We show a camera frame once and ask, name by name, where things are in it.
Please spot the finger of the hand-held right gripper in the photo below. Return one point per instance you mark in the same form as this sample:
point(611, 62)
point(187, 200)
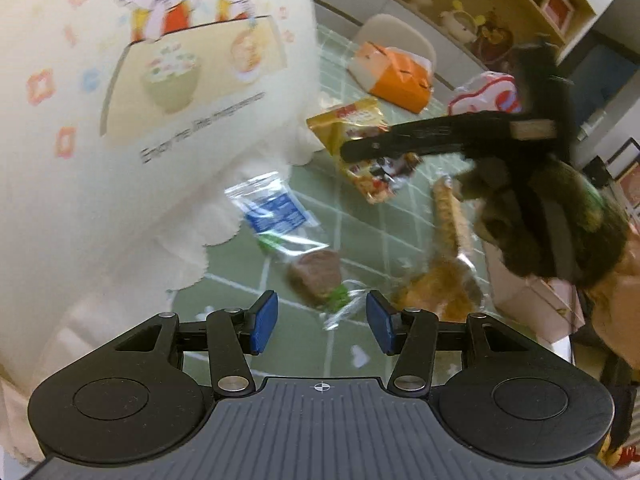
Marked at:
point(425, 137)

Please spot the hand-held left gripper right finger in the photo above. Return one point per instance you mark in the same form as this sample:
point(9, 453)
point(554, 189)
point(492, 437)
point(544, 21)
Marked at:
point(380, 325)

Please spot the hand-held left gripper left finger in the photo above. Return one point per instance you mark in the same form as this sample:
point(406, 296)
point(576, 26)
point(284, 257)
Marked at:
point(265, 322)

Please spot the brown cake clear wrapper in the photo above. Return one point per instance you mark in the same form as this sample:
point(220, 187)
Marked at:
point(317, 272)

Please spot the yellow snack packet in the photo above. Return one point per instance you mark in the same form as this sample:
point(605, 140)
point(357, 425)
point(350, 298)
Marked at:
point(345, 125)

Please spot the pink cardboard box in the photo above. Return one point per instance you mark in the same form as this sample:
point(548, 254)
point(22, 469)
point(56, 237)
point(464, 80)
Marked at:
point(530, 295)

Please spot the orange white box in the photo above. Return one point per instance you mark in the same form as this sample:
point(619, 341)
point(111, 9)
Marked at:
point(400, 75)

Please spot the red white cartoon bag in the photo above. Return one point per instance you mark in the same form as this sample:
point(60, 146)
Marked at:
point(480, 95)

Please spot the biscuit sticks packet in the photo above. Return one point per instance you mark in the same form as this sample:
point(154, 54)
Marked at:
point(445, 285)

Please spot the long biscuit bar packet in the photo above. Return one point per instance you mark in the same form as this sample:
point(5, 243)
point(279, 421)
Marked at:
point(447, 215)

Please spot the blue white clear packet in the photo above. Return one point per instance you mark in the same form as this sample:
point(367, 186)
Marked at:
point(277, 212)

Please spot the white plush toy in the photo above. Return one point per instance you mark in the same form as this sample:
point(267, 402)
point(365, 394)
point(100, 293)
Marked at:
point(460, 22)

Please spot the pink framed picture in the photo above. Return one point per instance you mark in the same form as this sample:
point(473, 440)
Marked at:
point(557, 5)

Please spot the cream cartoon cloth bag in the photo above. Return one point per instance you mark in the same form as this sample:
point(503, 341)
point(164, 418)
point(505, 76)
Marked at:
point(125, 110)

